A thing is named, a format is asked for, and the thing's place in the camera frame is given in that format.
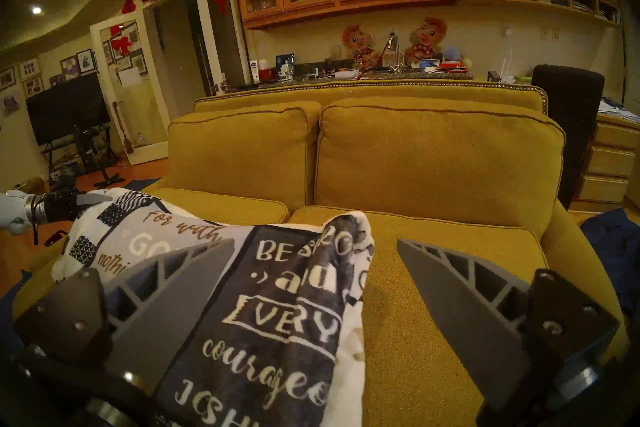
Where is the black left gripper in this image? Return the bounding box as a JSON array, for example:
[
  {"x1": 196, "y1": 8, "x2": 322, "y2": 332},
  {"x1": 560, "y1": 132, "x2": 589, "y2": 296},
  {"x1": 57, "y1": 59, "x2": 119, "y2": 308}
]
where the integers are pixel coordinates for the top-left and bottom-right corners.
[{"x1": 42, "y1": 190, "x2": 114, "y2": 224}]

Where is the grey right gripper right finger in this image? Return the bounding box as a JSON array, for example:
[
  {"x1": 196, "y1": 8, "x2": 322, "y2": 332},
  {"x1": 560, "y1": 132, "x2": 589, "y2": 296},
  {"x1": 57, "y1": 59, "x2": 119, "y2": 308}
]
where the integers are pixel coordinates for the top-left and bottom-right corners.
[{"x1": 397, "y1": 238, "x2": 621, "y2": 411}]

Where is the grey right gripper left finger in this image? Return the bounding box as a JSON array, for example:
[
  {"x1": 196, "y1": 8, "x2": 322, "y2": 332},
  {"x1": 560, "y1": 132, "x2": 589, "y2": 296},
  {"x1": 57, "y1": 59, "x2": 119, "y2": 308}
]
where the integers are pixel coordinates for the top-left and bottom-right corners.
[{"x1": 15, "y1": 238, "x2": 237, "y2": 381}]

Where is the printed scripture fleece blanket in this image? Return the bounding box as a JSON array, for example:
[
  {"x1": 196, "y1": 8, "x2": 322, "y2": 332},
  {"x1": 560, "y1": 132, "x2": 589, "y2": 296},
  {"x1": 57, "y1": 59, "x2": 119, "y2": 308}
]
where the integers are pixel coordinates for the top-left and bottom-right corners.
[{"x1": 50, "y1": 187, "x2": 376, "y2": 427}]

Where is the yellow sofa seat cushion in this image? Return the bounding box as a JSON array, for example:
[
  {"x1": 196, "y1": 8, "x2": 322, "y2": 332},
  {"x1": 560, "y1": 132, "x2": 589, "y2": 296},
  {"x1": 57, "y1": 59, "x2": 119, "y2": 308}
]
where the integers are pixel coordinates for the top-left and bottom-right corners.
[
  {"x1": 142, "y1": 187, "x2": 291, "y2": 227},
  {"x1": 287, "y1": 205, "x2": 548, "y2": 427}
]

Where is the black television stand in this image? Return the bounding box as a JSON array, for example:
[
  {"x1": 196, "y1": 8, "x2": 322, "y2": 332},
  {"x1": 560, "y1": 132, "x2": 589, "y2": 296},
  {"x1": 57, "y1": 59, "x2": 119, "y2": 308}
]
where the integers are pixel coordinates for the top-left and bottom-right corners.
[{"x1": 42, "y1": 126, "x2": 121, "y2": 181}]

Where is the brown floor basket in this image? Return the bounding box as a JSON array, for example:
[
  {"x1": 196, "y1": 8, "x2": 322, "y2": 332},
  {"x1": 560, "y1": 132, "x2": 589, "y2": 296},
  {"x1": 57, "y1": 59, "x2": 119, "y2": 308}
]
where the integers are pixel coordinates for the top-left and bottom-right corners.
[{"x1": 10, "y1": 176, "x2": 48, "y2": 195}]

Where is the black television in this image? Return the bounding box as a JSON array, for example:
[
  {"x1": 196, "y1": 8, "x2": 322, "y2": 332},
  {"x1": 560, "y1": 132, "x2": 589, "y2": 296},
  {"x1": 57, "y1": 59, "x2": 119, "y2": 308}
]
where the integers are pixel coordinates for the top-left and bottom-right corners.
[{"x1": 25, "y1": 72, "x2": 112, "y2": 146}]

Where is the white glass french door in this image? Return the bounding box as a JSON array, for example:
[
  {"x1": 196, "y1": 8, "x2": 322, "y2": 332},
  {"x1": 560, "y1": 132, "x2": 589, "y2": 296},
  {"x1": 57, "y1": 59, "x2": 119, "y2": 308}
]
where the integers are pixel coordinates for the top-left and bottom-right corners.
[{"x1": 90, "y1": 8, "x2": 171, "y2": 165}]

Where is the red paper door decoration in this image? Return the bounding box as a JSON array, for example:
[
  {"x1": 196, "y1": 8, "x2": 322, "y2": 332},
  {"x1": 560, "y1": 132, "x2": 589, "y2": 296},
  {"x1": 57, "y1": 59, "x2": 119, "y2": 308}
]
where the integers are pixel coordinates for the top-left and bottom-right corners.
[{"x1": 110, "y1": 23, "x2": 133, "y2": 56}]

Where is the crumpled dark blue cloth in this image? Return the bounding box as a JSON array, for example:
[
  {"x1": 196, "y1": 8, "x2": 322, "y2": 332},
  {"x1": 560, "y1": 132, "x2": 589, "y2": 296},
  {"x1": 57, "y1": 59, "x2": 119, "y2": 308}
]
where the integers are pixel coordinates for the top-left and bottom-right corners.
[{"x1": 580, "y1": 208, "x2": 640, "y2": 311}]

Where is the wooden desk with drawers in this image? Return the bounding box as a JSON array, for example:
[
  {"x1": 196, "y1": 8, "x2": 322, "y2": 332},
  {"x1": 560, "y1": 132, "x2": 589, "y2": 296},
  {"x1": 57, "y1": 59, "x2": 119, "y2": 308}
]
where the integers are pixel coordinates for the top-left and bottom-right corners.
[{"x1": 570, "y1": 111, "x2": 640, "y2": 211}]

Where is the black office chair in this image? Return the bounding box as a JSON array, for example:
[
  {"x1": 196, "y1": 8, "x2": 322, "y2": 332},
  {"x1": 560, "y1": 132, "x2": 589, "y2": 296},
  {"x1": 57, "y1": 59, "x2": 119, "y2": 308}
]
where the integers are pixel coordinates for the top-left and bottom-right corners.
[{"x1": 531, "y1": 64, "x2": 606, "y2": 209}]

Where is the white narrow open door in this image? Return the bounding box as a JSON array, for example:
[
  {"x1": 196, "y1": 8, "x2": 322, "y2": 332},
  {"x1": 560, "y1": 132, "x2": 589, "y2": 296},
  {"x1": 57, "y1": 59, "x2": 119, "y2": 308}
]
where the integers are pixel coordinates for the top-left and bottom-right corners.
[{"x1": 189, "y1": 0, "x2": 253, "y2": 96}]

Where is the white wifi router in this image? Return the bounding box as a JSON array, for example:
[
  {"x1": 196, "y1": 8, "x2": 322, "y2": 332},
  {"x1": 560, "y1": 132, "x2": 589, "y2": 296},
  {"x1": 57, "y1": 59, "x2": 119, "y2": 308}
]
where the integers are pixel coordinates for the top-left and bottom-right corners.
[{"x1": 500, "y1": 48, "x2": 517, "y2": 84}]

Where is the wooden counter with stone top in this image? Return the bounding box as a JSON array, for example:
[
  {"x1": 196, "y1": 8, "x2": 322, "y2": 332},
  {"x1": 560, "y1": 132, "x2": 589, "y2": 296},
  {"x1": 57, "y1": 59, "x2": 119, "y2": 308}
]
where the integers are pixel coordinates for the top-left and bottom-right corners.
[{"x1": 225, "y1": 68, "x2": 473, "y2": 92}]

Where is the stack of papers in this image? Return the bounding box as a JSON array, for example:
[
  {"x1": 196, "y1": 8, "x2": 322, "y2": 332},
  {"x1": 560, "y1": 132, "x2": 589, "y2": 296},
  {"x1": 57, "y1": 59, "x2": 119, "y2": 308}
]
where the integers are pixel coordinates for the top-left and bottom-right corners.
[{"x1": 597, "y1": 98, "x2": 640, "y2": 124}]

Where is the chrome sink faucet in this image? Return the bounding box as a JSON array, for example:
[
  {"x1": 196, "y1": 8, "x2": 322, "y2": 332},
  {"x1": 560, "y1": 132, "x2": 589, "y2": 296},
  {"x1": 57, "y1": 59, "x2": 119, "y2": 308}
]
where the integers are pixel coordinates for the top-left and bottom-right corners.
[{"x1": 387, "y1": 33, "x2": 406, "y2": 74}]

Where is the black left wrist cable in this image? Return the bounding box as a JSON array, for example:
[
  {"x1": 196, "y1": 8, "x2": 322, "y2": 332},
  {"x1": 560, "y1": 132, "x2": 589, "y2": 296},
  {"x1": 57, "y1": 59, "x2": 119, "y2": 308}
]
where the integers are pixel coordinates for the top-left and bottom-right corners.
[{"x1": 30, "y1": 198, "x2": 42, "y2": 245}]

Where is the yellow loveseat sofa frame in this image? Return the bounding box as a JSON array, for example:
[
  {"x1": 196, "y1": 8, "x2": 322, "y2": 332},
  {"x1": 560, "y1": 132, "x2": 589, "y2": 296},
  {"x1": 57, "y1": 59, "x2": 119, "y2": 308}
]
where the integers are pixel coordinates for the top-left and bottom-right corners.
[{"x1": 12, "y1": 78, "x2": 628, "y2": 427}]

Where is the red counter cable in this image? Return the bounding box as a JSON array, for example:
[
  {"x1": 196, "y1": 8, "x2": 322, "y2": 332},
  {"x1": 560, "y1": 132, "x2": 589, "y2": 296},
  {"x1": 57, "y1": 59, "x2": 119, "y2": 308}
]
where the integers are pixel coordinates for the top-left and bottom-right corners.
[{"x1": 357, "y1": 43, "x2": 391, "y2": 80}]

